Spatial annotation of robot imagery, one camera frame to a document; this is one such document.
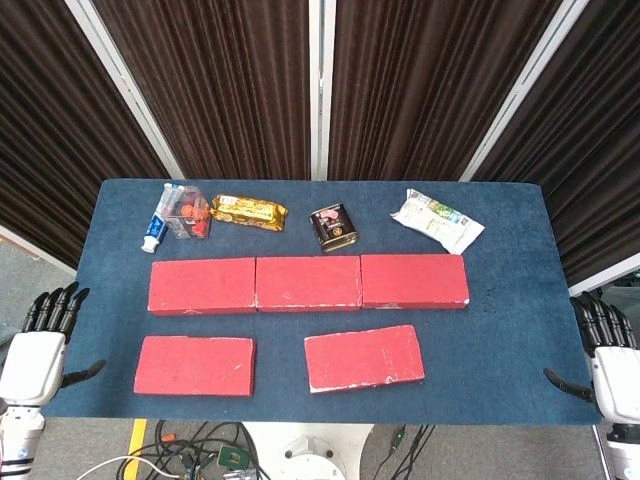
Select yellow floor tape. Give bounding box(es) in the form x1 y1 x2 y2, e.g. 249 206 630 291
122 418 149 480

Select green circuit board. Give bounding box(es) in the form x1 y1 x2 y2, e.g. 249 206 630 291
218 444 251 471

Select blue felt table cover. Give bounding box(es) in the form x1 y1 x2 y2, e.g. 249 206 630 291
42 178 601 426

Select gold snack package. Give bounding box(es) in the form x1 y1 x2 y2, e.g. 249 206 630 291
208 193 290 233

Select black floor cable tangle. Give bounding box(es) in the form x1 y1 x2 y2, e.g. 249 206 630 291
144 419 261 480

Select red brick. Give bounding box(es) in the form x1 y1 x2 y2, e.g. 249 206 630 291
133 335 257 398
303 324 427 395
147 257 258 317
359 253 471 310
254 255 363 314

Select black tin can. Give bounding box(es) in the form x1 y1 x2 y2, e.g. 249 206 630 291
308 208 360 253

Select clear box with red caps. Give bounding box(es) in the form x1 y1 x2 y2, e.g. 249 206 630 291
162 183 214 241

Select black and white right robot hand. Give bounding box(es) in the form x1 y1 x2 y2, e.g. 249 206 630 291
543 291 640 426

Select dark brown pleated partition panel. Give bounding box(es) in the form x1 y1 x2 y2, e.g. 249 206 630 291
92 0 314 181
472 0 640 289
327 0 564 182
0 0 174 269

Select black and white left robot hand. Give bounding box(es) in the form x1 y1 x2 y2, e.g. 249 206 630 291
0 281 108 407

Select white floor cable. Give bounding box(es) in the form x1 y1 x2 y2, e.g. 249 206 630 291
74 453 174 480

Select white snack bag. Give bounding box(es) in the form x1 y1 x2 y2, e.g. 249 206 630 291
389 188 486 255

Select black cables with green plug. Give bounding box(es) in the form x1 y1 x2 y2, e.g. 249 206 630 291
384 423 436 480

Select white partition frame post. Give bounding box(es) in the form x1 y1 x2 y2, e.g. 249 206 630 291
0 224 76 274
458 0 592 182
308 0 337 181
568 257 640 299
63 0 187 180

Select blue and white toothpaste tube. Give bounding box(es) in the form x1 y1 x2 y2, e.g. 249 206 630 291
140 187 176 254

